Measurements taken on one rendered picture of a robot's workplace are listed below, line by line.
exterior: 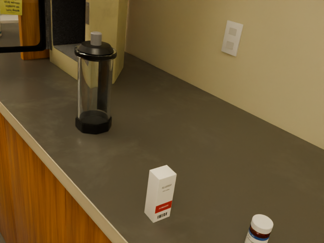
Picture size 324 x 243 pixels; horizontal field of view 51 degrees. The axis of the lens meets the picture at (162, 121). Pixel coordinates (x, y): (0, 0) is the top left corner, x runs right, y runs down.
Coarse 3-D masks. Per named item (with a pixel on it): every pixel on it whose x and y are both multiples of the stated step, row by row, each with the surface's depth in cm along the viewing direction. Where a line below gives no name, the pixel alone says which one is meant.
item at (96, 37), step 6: (96, 36) 86; (84, 42) 88; (90, 42) 89; (96, 42) 86; (102, 42) 90; (78, 48) 87; (84, 48) 85; (90, 48) 85; (96, 48) 85; (102, 48) 85; (108, 48) 87; (96, 54) 85; (102, 54) 85
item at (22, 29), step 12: (0, 0) 122; (12, 0) 124; (24, 0) 126; (36, 0) 129; (0, 12) 124; (12, 12) 126; (24, 12) 128; (36, 12) 130; (0, 24) 126; (12, 24) 128; (24, 24) 130; (36, 24) 132; (0, 36) 127; (12, 36) 130; (24, 36) 132; (36, 36) 134
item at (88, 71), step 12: (84, 60) 86; (96, 60) 84; (108, 60) 86; (84, 72) 87; (96, 72) 87; (108, 72) 89; (84, 84) 89; (96, 84) 88; (108, 84) 91; (84, 96) 90; (96, 96) 90; (108, 96) 92; (84, 108) 92; (96, 108) 91; (108, 108) 94; (84, 120) 93; (96, 120) 93; (108, 120) 96
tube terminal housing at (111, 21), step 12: (96, 0) 111; (108, 0) 113; (120, 0) 118; (96, 12) 112; (108, 12) 115; (120, 12) 121; (96, 24) 114; (108, 24) 117; (120, 24) 125; (108, 36) 119; (120, 36) 128; (120, 48) 132; (60, 60) 135; (72, 60) 127; (120, 60) 136; (72, 72) 130; (120, 72) 141
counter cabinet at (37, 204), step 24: (0, 120) 120; (0, 144) 128; (24, 144) 105; (0, 168) 136; (24, 168) 111; (0, 192) 146; (24, 192) 118; (48, 192) 98; (0, 216) 157; (24, 216) 125; (48, 216) 103; (72, 216) 88; (24, 240) 132; (48, 240) 108; (72, 240) 92; (96, 240) 79
